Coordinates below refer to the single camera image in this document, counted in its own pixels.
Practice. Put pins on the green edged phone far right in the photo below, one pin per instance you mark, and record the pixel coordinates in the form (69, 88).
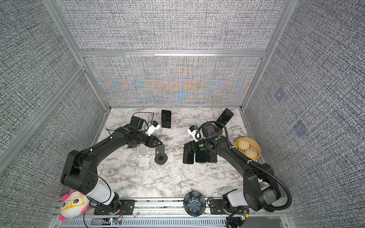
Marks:
(225, 116)

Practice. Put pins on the dark grey round phone stand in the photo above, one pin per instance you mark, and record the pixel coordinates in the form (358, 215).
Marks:
(160, 155)

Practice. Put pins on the yellow rimmed bamboo steamer basket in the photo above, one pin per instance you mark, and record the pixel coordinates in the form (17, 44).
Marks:
(248, 147)

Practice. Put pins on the purple edged phone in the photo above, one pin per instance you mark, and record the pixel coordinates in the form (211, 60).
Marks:
(166, 119)

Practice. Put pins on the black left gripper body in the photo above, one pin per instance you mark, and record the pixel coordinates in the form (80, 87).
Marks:
(148, 141)

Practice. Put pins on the dark grey cased phone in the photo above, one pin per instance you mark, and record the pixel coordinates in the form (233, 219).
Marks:
(211, 157)

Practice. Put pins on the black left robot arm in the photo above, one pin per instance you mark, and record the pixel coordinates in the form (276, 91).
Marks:
(80, 171)

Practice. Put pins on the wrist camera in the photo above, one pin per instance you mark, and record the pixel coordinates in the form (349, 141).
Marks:
(153, 127)
(194, 132)

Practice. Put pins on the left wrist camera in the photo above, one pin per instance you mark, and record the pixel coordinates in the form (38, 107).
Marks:
(153, 127)

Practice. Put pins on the pink white plush toy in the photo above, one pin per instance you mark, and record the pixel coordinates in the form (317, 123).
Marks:
(74, 204)

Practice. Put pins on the white folding phone stand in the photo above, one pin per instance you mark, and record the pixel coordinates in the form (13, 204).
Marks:
(144, 156)

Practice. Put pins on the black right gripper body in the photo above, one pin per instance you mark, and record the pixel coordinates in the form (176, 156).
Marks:
(201, 145)

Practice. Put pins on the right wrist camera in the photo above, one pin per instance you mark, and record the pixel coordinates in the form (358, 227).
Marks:
(194, 132)

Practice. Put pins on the teal edged phone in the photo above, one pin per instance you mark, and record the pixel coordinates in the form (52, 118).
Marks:
(200, 157)

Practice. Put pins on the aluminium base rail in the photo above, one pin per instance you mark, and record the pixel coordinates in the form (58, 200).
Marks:
(168, 213)

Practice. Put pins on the black phone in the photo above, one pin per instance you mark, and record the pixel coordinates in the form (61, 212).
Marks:
(188, 157)

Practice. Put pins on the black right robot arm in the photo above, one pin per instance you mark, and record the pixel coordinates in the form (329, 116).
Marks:
(261, 188)

